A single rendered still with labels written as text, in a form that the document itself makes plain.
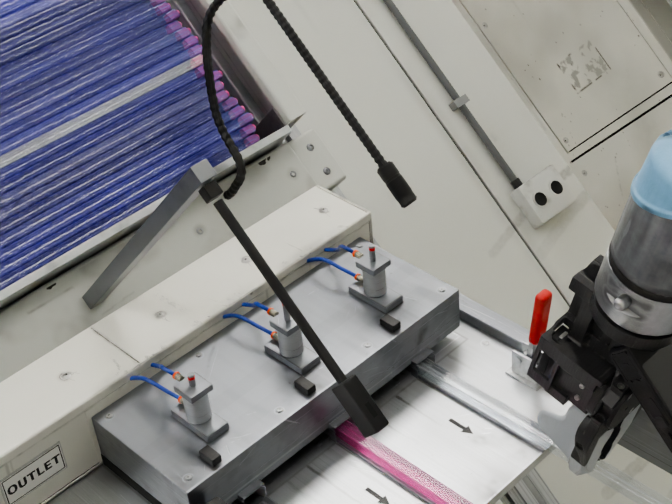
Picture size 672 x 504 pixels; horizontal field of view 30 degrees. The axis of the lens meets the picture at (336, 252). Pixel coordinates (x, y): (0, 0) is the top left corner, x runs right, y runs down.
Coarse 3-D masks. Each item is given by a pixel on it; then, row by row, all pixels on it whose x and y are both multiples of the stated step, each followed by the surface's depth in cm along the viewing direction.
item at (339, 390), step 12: (348, 384) 91; (360, 384) 92; (336, 396) 93; (348, 396) 91; (360, 396) 91; (348, 408) 92; (360, 408) 91; (372, 408) 91; (360, 420) 92; (372, 420) 91; (384, 420) 91; (372, 432) 91
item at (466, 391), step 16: (432, 368) 118; (448, 384) 116; (464, 384) 116; (464, 400) 115; (480, 400) 114; (496, 400) 114; (496, 416) 113; (512, 416) 112; (528, 432) 110; (544, 432) 110; (544, 448) 110; (608, 464) 106; (608, 480) 105; (624, 480) 105; (640, 496) 103; (656, 496) 103
